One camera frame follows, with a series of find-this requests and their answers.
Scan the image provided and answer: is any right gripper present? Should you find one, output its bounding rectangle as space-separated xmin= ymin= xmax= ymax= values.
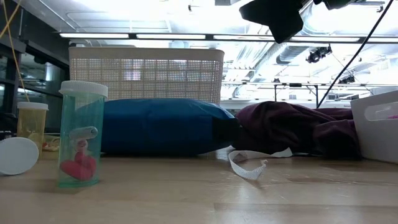
xmin=238 ymin=0 xmax=355 ymax=44

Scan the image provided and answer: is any purple garment with white strap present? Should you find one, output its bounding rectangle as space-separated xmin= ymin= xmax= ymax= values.
xmin=228 ymin=101 xmax=363 ymax=181

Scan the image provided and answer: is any teal pill bottle white cap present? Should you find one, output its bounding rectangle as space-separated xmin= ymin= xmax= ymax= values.
xmin=57 ymin=80 xmax=109 ymax=189

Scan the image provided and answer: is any clear bag with candies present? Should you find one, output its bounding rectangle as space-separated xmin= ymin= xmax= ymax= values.
xmin=42 ymin=134 xmax=62 ymax=152

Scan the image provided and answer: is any amber yellow pill bottle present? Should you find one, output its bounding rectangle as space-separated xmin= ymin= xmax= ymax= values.
xmin=16 ymin=101 xmax=50 ymax=156

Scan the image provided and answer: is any black ceiling spotlight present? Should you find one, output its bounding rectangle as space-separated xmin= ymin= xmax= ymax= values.
xmin=338 ymin=75 xmax=356 ymax=85
xmin=305 ymin=45 xmax=333 ymax=64

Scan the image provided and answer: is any long ceiling light bar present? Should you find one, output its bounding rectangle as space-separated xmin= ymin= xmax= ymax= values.
xmin=58 ymin=32 xmax=398 ymax=44

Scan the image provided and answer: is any white perforated plastic basket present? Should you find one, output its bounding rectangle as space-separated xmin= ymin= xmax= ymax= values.
xmin=68 ymin=46 xmax=225 ymax=106

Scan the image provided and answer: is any blue first aid pouch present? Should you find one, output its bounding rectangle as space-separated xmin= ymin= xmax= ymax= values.
xmin=99 ymin=98 xmax=242 ymax=156

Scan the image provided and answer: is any small white plastic bin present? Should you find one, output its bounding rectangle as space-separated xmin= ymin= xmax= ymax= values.
xmin=350 ymin=90 xmax=398 ymax=165

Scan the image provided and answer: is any silver ceiling air duct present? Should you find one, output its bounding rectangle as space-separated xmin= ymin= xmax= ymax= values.
xmin=248 ymin=0 xmax=383 ymax=74

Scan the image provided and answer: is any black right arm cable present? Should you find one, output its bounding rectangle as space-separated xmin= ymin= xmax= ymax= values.
xmin=316 ymin=0 xmax=395 ymax=109

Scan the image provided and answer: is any yellow extension cable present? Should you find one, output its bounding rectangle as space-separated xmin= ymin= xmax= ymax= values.
xmin=0 ymin=0 xmax=30 ymax=103

